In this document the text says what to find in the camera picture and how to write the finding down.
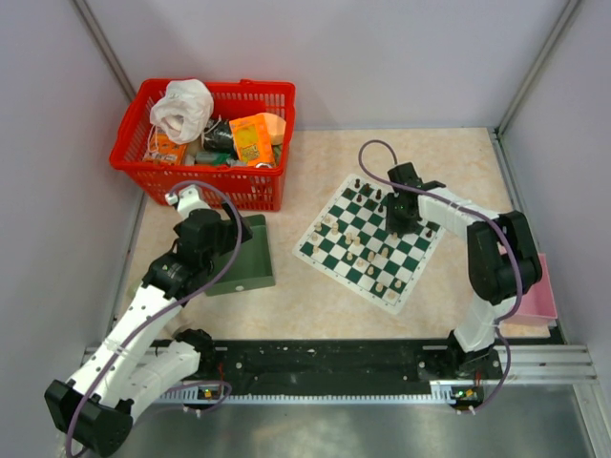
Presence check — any peach sponge block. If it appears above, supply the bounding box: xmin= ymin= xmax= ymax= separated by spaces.
xmin=263 ymin=113 xmax=286 ymax=146

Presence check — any orange yellow snack package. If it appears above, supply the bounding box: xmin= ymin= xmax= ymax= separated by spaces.
xmin=229 ymin=114 xmax=276 ymax=168

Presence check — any white crumpled plastic bag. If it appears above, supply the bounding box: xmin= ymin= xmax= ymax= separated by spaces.
xmin=149 ymin=79 xmax=214 ymax=144

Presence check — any green white chess mat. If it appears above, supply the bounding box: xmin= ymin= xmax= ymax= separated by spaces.
xmin=292 ymin=174 xmax=445 ymax=315

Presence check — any pink plastic tray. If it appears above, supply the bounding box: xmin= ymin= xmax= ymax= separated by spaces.
xmin=504 ymin=253 xmax=558 ymax=326

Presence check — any red plastic shopping basket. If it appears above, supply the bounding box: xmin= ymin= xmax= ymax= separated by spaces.
xmin=109 ymin=77 xmax=297 ymax=213

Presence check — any dark green plastic tray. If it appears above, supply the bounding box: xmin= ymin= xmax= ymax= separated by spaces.
xmin=204 ymin=214 xmax=276 ymax=297

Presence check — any black wrapped bundle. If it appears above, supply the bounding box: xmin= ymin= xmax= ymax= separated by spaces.
xmin=201 ymin=116 xmax=235 ymax=154

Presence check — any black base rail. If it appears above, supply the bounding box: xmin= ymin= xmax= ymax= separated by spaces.
xmin=186 ymin=339 xmax=501 ymax=397

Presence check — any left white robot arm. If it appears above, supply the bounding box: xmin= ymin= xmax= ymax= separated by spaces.
xmin=44 ymin=180 xmax=252 ymax=457

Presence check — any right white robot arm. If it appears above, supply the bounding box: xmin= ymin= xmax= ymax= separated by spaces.
xmin=387 ymin=162 xmax=542 ymax=378

